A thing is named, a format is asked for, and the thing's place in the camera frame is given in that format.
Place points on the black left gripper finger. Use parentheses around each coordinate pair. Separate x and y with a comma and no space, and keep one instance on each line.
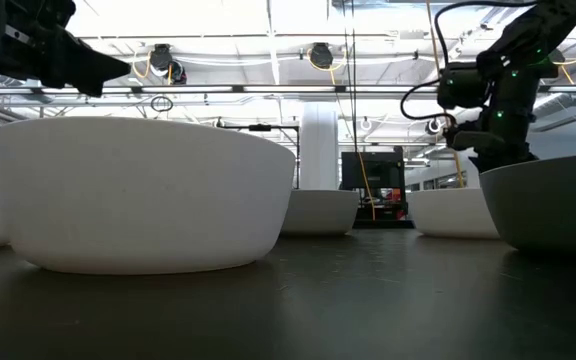
(93,62)
(75,80)

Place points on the light grey bowl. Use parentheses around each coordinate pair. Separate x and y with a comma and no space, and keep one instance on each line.
(318,212)

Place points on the black cabinet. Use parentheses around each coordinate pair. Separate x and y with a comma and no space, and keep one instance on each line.
(368,170)

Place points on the white pillar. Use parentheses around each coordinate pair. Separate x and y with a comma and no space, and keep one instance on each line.
(318,150)

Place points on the black table edge rail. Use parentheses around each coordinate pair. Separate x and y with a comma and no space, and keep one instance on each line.
(383,224)

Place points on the black frame stand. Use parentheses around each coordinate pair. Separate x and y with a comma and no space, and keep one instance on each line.
(260,127)

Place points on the ceiling light rail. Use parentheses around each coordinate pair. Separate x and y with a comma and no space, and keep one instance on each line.
(288,89)

